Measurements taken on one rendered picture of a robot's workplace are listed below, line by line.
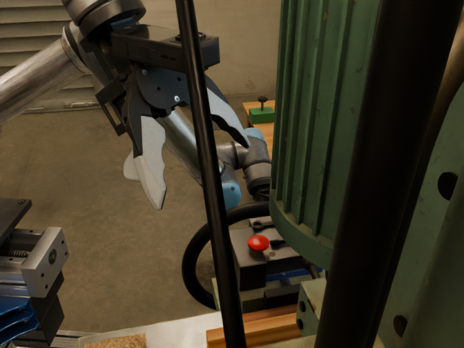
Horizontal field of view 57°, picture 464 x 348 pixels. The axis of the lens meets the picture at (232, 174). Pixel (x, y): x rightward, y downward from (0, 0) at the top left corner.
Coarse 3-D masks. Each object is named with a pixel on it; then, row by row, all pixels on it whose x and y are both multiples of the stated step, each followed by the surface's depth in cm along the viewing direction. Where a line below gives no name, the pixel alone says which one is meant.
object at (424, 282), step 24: (456, 192) 11; (456, 216) 11; (456, 240) 11; (432, 264) 12; (456, 264) 11; (432, 288) 12; (456, 288) 11; (432, 312) 12; (456, 312) 11; (408, 336) 13; (432, 336) 12; (456, 336) 11
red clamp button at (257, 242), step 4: (252, 236) 60; (256, 236) 60; (260, 236) 60; (264, 236) 61; (248, 240) 60; (252, 240) 60; (256, 240) 60; (260, 240) 60; (264, 240) 60; (268, 240) 60; (248, 244) 60; (252, 244) 59; (256, 244) 59; (260, 244) 59; (264, 244) 59; (268, 244) 59; (252, 248) 59; (256, 248) 59; (260, 248) 59; (264, 248) 59
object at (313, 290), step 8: (304, 280) 48; (312, 280) 48; (320, 280) 48; (304, 288) 47; (312, 288) 47; (320, 288) 47; (304, 296) 46; (312, 296) 46; (320, 296) 46; (304, 304) 47; (312, 304) 45; (320, 304) 45; (304, 312) 47; (312, 312) 45; (296, 320) 50; (304, 320) 47; (312, 320) 45; (304, 328) 48; (312, 328) 45; (304, 336) 48
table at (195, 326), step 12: (216, 288) 72; (216, 300) 71; (216, 312) 65; (156, 324) 63; (168, 324) 63; (180, 324) 63; (192, 324) 63; (204, 324) 63; (216, 324) 63; (84, 336) 61; (96, 336) 61; (108, 336) 61; (120, 336) 61; (156, 336) 61; (168, 336) 61; (180, 336) 61; (192, 336) 61; (204, 336) 61
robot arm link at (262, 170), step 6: (246, 168) 107; (252, 168) 106; (258, 168) 105; (264, 168) 106; (270, 168) 106; (246, 174) 107; (252, 174) 105; (258, 174) 105; (264, 174) 105; (270, 174) 105; (246, 180) 107; (252, 180) 105
